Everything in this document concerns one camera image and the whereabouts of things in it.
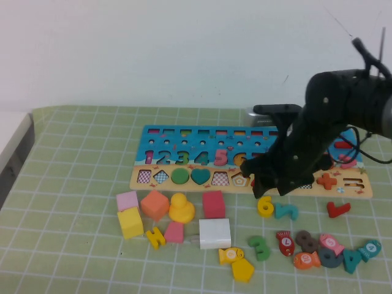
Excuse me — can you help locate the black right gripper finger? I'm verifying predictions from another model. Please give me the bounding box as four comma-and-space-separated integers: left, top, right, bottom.
251, 173, 277, 200
275, 170, 316, 197

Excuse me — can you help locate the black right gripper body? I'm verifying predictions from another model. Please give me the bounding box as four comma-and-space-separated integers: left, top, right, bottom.
240, 115, 349, 179

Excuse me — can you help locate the yellow number six piece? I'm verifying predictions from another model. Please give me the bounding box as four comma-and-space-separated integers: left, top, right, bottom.
257, 195, 275, 219

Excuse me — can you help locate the teal number two piece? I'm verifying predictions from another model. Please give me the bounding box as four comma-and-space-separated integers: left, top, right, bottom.
274, 203, 299, 222

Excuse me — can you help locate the orange plus sign piece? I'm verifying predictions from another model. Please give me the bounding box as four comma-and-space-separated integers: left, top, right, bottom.
315, 173, 337, 190

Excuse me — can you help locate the red number seven piece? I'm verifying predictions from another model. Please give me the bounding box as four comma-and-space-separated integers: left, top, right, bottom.
326, 201, 352, 218

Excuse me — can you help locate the pink greater-than sign piece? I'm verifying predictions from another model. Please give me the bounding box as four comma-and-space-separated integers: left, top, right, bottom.
338, 154, 358, 170

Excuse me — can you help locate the pink number five piece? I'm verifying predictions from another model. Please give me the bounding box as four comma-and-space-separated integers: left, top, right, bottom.
213, 148, 229, 167

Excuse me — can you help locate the green number three piece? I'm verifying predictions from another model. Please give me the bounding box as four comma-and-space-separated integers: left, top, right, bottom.
247, 235, 271, 262

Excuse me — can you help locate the red fish piece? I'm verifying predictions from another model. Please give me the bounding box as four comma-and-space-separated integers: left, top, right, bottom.
275, 230, 295, 257

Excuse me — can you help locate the brown number eight piece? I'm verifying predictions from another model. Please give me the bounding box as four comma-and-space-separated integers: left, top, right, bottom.
295, 230, 319, 254

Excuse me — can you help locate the teal heart piece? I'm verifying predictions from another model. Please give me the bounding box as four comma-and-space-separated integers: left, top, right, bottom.
190, 168, 211, 186

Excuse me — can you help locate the pink fish piece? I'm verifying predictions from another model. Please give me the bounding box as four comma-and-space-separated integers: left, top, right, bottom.
318, 233, 345, 257

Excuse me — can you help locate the blue wooden puzzle board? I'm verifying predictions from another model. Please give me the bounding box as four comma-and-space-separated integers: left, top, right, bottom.
129, 124, 374, 198

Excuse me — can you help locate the yellow fish piece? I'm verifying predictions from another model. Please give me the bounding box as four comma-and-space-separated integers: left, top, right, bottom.
217, 246, 245, 266

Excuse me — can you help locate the orange fish piece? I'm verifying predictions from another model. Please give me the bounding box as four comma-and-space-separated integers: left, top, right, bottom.
293, 251, 322, 270

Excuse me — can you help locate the green circle piece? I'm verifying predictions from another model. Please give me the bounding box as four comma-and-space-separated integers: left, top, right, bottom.
171, 167, 191, 185

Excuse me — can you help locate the yellow pentagon piece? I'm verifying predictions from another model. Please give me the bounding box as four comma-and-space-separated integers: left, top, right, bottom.
231, 258, 255, 283

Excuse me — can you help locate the grey number nine piece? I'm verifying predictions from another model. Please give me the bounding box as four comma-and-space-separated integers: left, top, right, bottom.
318, 247, 345, 269

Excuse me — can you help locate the teal number four piece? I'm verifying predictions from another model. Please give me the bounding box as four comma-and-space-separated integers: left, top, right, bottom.
342, 247, 363, 274

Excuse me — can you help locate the pink trapezoid piece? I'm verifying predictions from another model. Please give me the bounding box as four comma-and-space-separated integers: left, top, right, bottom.
164, 220, 185, 244

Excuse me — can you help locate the teal fish piece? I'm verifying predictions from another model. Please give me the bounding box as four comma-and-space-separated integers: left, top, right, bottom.
356, 238, 382, 263

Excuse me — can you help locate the yellow H-shaped piece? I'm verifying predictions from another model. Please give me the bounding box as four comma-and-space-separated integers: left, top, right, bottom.
145, 226, 167, 250

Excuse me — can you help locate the red foam cube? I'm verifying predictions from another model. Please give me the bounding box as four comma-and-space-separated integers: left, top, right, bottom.
202, 190, 227, 219

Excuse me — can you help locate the white power adapter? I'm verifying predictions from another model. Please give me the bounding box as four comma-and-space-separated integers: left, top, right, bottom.
189, 217, 232, 250

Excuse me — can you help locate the yellow rubber duck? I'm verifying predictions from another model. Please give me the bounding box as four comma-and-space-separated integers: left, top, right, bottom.
168, 192, 196, 223

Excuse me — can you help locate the orange foam cube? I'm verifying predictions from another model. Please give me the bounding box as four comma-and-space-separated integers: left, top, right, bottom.
140, 189, 170, 222

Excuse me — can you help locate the pink foam cube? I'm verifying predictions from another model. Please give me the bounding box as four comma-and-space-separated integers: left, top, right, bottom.
116, 190, 140, 212

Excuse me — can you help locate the yellow foam cube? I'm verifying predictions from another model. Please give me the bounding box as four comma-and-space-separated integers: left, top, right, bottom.
117, 206, 145, 240

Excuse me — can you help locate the green checkered tablecloth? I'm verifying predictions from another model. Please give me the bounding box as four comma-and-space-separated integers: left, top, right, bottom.
0, 105, 392, 294

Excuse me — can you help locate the white and grey side cabinet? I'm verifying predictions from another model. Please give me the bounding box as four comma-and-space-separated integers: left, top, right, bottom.
0, 110, 35, 212

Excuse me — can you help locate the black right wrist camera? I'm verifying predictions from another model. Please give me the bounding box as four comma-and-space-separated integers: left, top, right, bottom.
244, 104, 303, 127

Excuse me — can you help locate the black cable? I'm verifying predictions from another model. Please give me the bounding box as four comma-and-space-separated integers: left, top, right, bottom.
351, 26, 392, 77
349, 124, 392, 165

